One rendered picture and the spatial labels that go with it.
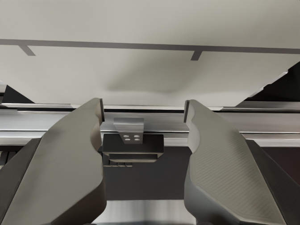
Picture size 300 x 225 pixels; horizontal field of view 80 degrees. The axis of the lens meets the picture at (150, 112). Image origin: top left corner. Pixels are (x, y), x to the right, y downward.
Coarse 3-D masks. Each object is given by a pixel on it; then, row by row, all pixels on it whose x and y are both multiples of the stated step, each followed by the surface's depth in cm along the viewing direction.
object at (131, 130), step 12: (120, 120) 21; (132, 120) 21; (120, 132) 25; (132, 132) 25; (108, 144) 35; (120, 144) 35; (132, 144) 35; (144, 144) 35; (156, 144) 35; (120, 156) 35; (132, 156) 35; (144, 156) 35; (156, 156) 35
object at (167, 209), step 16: (112, 208) 15; (128, 208) 15; (144, 208) 15; (160, 208) 15; (176, 208) 15; (96, 224) 15; (112, 224) 15; (128, 224) 15; (144, 224) 15; (160, 224) 15; (176, 224) 15; (192, 224) 15
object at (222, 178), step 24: (192, 120) 9; (216, 120) 9; (192, 144) 9; (216, 144) 8; (240, 144) 8; (192, 168) 7; (216, 168) 7; (240, 168) 7; (192, 192) 6; (216, 192) 6; (240, 192) 6; (264, 192) 6; (216, 216) 6; (240, 216) 5; (264, 216) 5
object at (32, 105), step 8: (8, 88) 16; (8, 96) 16; (16, 96) 16; (24, 96) 16; (8, 104) 16; (16, 104) 16; (24, 104) 16; (32, 104) 16; (40, 104) 16; (48, 104) 16; (56, 104) 16; (64, 104) 16; (24, 112) 18; (32, 112) 18; (40, 112) 18; (48, 112) 18; (56, 112) 18; (64, 112) 18; (104, 112) 18; (112, 112) 18; (120, 112) 18; (128, 112) 18; (136, 112) 18; (144, 112) 19; (152, 112) 19; (160, 112) 19; (168, 112) 19; (176, 112) 19
